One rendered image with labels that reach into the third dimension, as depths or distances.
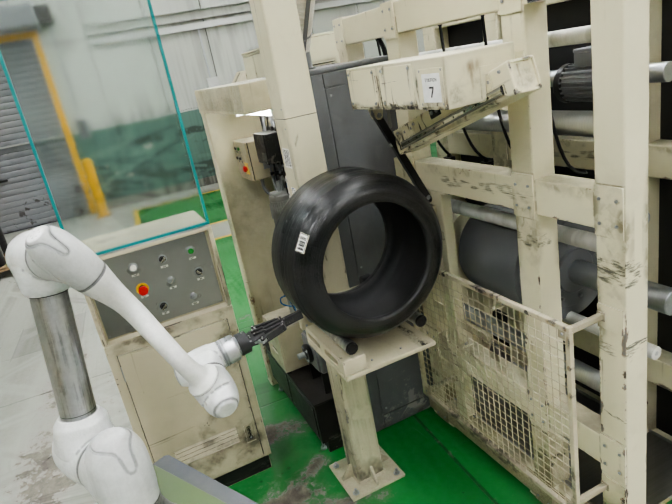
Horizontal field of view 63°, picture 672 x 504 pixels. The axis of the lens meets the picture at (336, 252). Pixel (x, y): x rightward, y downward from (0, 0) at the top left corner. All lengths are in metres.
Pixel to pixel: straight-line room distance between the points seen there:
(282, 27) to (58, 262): 1.08
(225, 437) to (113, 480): 1.16
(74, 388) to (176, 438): 1.00
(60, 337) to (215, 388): 0.45
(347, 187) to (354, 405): 1.09
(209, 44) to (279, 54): 8.98
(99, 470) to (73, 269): 0.53
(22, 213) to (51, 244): 9.56
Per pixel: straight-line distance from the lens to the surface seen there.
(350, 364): 1.93
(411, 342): 2.08
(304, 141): 2.07
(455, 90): 1.62
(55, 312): 1.72
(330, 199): 1.73
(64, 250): 1.54
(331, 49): 5.38
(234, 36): 11.06
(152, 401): 2.60
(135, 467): 1.68
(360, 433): 2.58
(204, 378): 1.66
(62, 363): 1.76
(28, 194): 11.02
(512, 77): 1.61
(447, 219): 2.36
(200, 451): 2.77
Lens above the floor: 1.83
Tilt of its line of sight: 19 degrees down
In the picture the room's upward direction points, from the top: 11 degrees counter-clockwise
